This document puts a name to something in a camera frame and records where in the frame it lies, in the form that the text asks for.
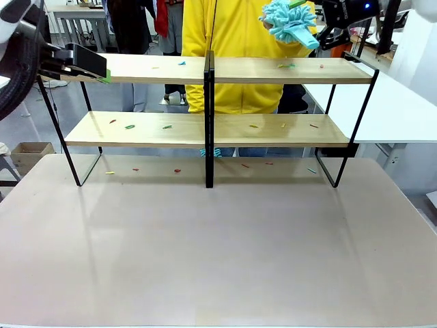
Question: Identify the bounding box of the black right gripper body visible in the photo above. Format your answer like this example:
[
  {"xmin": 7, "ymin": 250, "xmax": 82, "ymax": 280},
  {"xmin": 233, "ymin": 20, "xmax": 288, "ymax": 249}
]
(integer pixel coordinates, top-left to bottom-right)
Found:
[{"xmin": 322, "ymin": 0, "xmax": 380, "ymax": 29}]

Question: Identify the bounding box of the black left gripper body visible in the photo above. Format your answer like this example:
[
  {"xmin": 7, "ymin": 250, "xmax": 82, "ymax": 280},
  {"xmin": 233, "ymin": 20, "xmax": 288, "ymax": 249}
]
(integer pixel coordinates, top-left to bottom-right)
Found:
[{"xmin": 37, "ymin": 43, "xmax": 74, "ymax": 78}]

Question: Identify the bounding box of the teal microfiber duster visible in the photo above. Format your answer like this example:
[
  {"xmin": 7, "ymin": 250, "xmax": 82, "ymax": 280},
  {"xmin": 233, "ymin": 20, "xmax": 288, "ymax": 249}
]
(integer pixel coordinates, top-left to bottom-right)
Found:
[{"xmin": 258, "ymin": 0, "xmax": 320, "ymax": 50}]

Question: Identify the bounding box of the wooden top background table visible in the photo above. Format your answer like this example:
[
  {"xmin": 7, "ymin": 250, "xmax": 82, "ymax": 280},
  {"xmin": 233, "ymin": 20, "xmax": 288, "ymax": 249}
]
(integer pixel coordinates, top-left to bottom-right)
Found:
[{"xmin": 51, "ymin": 3, "xmax": 107, "ymax": 53}]

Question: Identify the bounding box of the person in dark clothes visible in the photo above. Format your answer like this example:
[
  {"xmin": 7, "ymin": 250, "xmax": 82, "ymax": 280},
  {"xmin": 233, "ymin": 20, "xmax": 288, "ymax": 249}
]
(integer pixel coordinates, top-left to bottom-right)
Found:
[{"xmin": 104, "ymin": 0, "xmax": 153, "ymax": 55}]

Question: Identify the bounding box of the red hanging jacket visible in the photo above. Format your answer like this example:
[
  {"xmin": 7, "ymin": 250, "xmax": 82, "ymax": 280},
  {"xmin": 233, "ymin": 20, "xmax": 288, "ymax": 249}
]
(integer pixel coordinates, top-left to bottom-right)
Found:
[{"xmin": 153, "ymin": 0, "xmax": 171, "ymax": 39}]

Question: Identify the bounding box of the person in yellow hoodie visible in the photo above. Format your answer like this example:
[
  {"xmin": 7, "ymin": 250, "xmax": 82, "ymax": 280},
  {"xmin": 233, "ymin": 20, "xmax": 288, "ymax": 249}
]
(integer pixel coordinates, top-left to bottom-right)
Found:
[{"xmin": 180, "ymin": 0, "xmax": 319, "ymax": 158}]

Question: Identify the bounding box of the white side table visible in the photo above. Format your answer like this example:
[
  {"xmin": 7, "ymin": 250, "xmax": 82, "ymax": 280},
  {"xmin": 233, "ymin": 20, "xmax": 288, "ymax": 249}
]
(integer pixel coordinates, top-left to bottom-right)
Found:
[{"xmin": 302, "ymin": 66, "xmax": 437, "ymax": 172}]

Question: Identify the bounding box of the brown cardboard box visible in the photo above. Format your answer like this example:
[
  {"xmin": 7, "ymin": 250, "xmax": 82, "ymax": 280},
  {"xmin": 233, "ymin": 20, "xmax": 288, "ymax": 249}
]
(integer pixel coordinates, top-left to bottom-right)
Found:
[{"xmin": 10, "ymin": 141, "xmax": 56, "ymax": 177}]

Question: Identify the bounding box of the teal fringed cloth item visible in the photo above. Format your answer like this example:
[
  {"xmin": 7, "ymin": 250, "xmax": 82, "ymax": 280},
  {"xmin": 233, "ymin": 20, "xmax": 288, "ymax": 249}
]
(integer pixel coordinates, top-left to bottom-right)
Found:
[{"xmin": 199, "ymin": 147, "xmax": 223, "ymax": 159}]

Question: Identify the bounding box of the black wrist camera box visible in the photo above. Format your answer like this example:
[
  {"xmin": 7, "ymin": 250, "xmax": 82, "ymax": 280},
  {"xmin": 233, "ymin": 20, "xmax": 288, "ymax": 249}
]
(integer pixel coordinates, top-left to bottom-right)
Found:
[{"xmin": 65, "ymin": 42, "xmax": 108, "ymax": 78}]

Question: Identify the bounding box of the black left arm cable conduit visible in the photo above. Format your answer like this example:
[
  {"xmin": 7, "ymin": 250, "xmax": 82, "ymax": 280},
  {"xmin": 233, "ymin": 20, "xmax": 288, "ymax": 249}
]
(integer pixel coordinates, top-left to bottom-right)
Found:
[{"xmin": 0, "ymin": 20, "xmax": 39, "ymax": 121}]

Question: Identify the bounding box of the thin black hanging cable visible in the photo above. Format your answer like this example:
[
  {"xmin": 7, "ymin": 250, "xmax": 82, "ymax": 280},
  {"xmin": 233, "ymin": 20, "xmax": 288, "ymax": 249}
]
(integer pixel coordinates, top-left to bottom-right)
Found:
[{"xmin": 203, "ymin": 0, "xmax": 219, "ymax": 53}]

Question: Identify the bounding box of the black frame wooden shelf rack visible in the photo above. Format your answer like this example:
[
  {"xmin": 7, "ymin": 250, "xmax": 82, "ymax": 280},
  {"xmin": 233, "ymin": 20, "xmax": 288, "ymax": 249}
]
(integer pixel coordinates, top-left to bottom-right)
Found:
[{"xmin": 36, "ymin": 50, "xmax": 380, "ymax": 189}]

